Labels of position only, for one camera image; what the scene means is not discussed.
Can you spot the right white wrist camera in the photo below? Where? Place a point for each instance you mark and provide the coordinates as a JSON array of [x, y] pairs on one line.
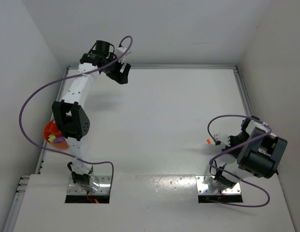
[[221, 137]]

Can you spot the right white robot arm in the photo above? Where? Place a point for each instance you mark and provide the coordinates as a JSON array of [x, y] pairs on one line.
[[256, 151]]

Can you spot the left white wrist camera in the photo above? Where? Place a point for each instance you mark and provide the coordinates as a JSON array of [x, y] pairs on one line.
[[122, 51]]

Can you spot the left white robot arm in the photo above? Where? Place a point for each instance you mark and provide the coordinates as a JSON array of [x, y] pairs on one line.
[[69, 114]]

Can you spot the purple lego brick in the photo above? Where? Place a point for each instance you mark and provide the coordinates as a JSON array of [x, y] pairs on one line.
[[59, 140]]

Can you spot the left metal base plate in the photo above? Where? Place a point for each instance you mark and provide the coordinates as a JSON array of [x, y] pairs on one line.
[[99, 185]]

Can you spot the orange divided container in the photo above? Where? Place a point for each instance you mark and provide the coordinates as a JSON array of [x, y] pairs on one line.
[[51, 128]]

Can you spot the lime green lego brick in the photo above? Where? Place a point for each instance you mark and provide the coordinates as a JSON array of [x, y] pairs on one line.
[[51, 138]]

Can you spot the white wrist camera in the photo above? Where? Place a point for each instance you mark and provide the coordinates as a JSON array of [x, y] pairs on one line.
[[122, 51], [221, 137]]

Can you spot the metal base plate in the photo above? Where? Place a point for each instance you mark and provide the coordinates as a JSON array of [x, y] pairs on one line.
[[99, 185], [206, 185]]

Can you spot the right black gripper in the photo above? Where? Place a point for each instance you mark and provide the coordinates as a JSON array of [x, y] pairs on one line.
[[232, 141]]

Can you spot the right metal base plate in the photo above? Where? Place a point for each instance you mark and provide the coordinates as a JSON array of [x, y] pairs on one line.
[[206, 185]]

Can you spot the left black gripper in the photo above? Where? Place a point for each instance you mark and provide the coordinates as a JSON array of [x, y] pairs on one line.
[[114, 73]]

